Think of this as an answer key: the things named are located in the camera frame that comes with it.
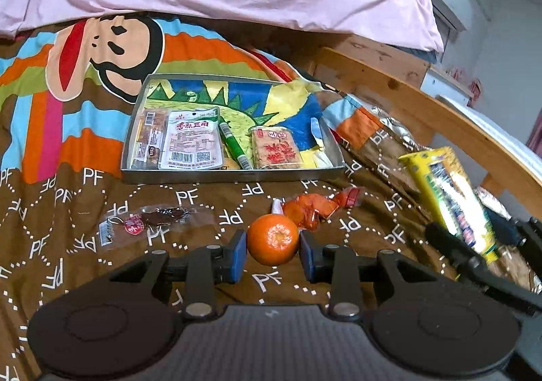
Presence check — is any clear jerky packet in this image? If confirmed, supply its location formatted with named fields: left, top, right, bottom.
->
left=98, top=205, right=212, bottom=247

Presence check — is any white cabinet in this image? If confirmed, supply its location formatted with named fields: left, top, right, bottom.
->
left=419, top=65, right=483, bottom=104

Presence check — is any silver foil bag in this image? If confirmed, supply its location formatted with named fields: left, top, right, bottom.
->
left=370, top=105, right=433, bottom=153

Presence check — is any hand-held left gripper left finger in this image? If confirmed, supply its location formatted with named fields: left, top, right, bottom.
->
left=108, top=230, right=248, bottom=316

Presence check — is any clear plastic tray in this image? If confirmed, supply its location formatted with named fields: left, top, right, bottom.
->
left=121, top=74, right=346, bottom=184

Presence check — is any dinosaur print cloth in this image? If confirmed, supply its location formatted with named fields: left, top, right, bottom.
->
left=144, top=78, right=339, bottom=170

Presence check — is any orange cracker packet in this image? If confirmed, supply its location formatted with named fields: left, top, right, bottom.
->
left=249, top=125, right=305, bottom=170

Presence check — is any white red-label snack packet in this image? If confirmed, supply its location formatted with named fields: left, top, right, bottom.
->
left=158, top=109, right=224, bottom=171

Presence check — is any white bedding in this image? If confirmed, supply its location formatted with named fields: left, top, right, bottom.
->
left=436, top=95, right=542, bottom=187

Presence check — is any brown striped snack packet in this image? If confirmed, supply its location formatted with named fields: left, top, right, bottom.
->
left=131, top=107, right=168, bottom=170

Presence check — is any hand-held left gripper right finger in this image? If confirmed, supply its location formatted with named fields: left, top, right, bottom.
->
left=298, top=232, right=441, bottom=317

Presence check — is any tangerine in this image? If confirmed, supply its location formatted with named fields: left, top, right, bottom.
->
left=247, top=214, right=300, bottom=266

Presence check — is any green stick snack packet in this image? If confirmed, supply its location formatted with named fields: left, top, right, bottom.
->
left=218, top=118, right=254, bottom=170

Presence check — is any wooden cabinet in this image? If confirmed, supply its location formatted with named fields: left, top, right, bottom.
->
left=292, top=31, right=430, bottom=89

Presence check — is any printed blanket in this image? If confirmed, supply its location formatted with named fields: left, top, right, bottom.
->
left=0, top=14, right=542, bottom=381

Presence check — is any yellow snack packet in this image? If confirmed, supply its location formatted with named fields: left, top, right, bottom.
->
left=398, top=146, right=502, bottom=265

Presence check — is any wooden bed frame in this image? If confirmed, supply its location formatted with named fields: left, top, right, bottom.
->
left=311, top=46, right=542, bottom=212

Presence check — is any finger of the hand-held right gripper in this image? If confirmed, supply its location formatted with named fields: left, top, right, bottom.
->
left=489, top=215, right=542, bottom=276
left=424, top=222, right=542, bottom=316

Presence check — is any orange snack packet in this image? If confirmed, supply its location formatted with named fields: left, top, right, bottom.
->
left=271, top=187, right=360, bottom=233

